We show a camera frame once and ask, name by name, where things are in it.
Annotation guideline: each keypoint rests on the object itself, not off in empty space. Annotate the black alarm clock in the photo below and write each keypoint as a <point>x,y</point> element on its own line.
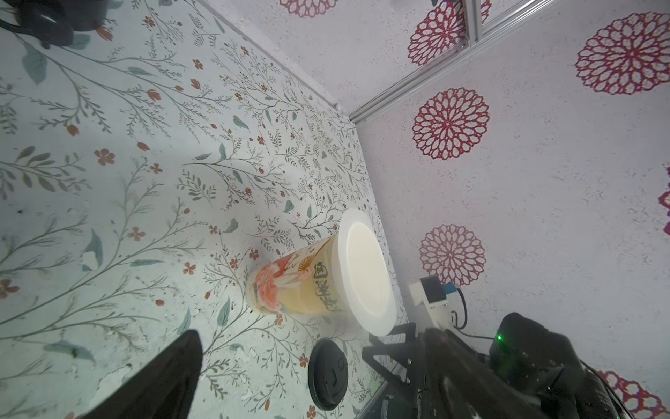
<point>56,22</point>

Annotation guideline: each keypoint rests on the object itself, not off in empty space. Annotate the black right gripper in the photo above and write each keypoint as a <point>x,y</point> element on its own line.
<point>529,371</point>

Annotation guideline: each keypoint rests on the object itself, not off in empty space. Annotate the floral paper milk tea cup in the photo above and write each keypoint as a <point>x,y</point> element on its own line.
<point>301,282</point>

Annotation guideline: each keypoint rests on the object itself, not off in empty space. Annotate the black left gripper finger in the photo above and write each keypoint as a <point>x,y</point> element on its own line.
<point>164,388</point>

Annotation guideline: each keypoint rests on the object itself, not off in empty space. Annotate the black cup lid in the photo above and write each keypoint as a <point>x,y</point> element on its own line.
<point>327,375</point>

